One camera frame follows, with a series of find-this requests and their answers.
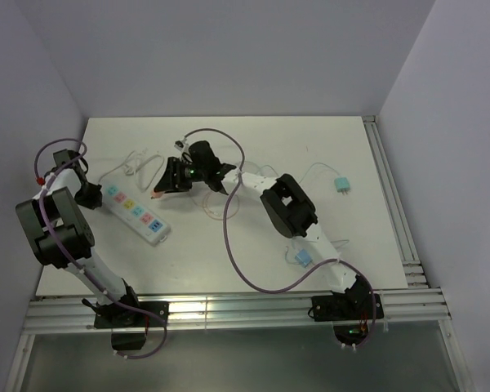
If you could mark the white multicolour power strip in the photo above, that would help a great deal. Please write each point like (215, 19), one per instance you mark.
(144, 222)

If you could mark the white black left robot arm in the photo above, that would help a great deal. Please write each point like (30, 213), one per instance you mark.
(59, 235)

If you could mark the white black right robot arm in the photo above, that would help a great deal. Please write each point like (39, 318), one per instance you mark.
(288, 207)

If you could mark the aluminium side rail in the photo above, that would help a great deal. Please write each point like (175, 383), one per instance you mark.
(412, 265)

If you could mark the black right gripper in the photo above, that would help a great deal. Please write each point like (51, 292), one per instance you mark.
(169, 182)

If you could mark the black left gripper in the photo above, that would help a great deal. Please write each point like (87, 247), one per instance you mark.
(95, 199)

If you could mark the white power strip plug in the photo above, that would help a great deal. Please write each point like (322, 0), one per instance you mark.
(132, 165)

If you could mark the aluminium front rail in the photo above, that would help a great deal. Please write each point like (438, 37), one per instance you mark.
(67, 314)

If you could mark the teal charger plug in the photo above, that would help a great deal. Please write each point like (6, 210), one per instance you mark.
(342, 185)

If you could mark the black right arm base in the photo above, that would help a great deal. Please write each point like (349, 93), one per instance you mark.
(352, 320)

